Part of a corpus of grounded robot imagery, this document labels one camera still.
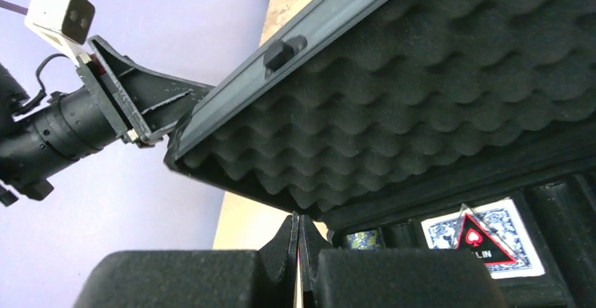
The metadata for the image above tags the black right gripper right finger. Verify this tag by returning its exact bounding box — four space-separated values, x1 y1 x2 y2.
298 215 507 307

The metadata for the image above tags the black poker carrying case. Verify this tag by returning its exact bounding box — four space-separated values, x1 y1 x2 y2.
164 0 595 307

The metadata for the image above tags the blue green poker chip stack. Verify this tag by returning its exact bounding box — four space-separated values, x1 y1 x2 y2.
343 229 385 250

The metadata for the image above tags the blue playing card deck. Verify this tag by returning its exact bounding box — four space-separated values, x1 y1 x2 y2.
421 198 545 279

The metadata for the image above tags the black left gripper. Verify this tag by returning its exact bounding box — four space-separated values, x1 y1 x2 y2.
1 35 214 206

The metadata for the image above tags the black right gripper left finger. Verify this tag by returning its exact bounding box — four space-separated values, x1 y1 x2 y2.
74 214 298 307

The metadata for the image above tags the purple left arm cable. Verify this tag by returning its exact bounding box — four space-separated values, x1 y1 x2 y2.
0 0 30 17

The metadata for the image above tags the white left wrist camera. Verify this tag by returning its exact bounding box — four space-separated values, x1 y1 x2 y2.
25 0 96 67

